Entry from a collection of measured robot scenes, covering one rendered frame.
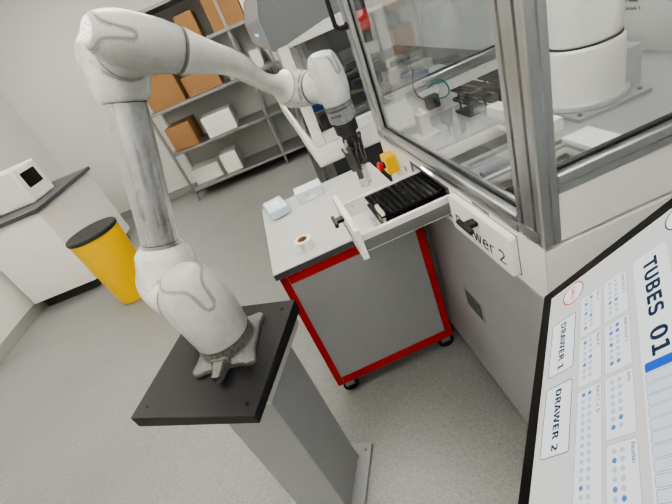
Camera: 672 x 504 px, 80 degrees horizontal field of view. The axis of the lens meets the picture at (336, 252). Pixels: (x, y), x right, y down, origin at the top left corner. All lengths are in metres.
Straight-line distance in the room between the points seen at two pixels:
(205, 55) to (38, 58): 4.93
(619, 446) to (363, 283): 1.19
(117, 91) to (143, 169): 0.18
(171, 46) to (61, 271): 3.68
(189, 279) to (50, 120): 5.13
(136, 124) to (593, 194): 1.01
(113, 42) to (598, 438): 0.98
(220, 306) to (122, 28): 0.62
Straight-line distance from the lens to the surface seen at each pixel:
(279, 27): 1.93
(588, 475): 0.49
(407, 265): 1.57
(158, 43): 0.99
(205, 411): 1.08
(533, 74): 0.72
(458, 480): 1.65
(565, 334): 0.63
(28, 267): 4.60
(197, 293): 1.00
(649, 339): 0.51
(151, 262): 1.16
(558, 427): 0.55
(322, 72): 1.26
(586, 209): 0.89
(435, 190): 1.26
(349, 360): 1.78
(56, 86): 5.90
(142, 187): 1.14
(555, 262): 0.91
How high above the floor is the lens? 1.48
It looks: 31 degrees down
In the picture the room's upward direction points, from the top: 24 degrees counter-clockwise
